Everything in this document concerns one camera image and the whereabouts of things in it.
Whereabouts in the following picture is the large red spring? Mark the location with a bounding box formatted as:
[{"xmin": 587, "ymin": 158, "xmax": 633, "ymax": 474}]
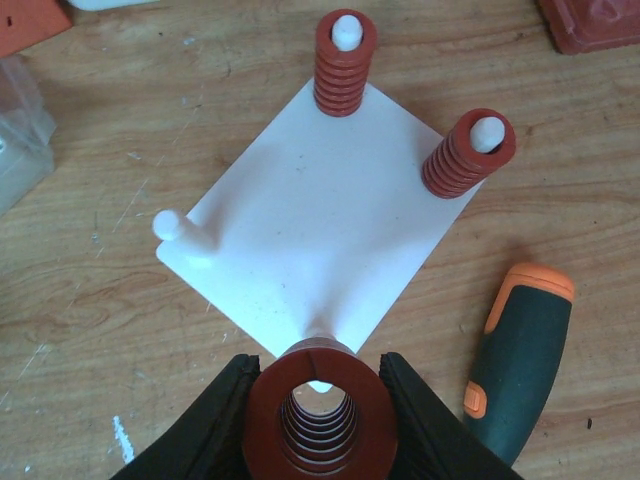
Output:
[{"xmin": 313, "ymin": 8, "xmax": 378, "ymax": 117}]

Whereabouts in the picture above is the red orange socket cube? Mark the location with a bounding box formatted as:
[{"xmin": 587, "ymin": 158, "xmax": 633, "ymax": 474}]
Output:
[{"xmin": 0, "ymin": 0, "xmax": 72, "ymax": 58}]

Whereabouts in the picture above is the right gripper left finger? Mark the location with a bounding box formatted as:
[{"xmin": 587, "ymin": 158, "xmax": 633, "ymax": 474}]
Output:
[{"xmin": 114, "ymin": 354, "xmax": 260, "ymax": 479}]

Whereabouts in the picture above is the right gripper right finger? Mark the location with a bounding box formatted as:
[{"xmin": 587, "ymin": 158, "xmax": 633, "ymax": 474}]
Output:
[{"xmin": 379, "ymin": 352, "xmax": 520, "ymax": 480}]

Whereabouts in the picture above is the red mat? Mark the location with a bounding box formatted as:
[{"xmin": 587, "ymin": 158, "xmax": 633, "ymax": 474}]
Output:
[{"xmin": 536, "ymin": 0, "xmax": 639, "ymax": 55}]

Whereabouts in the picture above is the white peg board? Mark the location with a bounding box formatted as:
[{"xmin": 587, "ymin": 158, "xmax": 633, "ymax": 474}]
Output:
[{"xmin": 152, "ymin": 84, "xmax": 470, "ymax": 357}]

